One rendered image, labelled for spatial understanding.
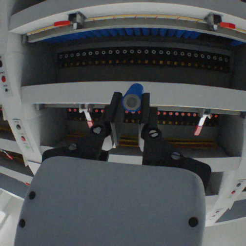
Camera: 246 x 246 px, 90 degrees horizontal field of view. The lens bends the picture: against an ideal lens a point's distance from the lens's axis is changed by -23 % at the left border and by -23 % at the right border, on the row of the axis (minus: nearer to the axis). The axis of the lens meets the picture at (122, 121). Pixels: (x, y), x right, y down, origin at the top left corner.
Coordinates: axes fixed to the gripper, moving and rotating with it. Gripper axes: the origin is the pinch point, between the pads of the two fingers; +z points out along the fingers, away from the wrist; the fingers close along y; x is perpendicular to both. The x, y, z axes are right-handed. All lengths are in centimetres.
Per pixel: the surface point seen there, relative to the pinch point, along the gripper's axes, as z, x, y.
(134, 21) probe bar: 23.4, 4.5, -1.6
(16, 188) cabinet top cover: 4, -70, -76
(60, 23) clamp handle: 13.1, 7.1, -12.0
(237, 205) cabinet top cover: 10, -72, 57
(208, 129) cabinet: 31, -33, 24
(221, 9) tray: 20.1, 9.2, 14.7
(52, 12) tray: 19.2, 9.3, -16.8
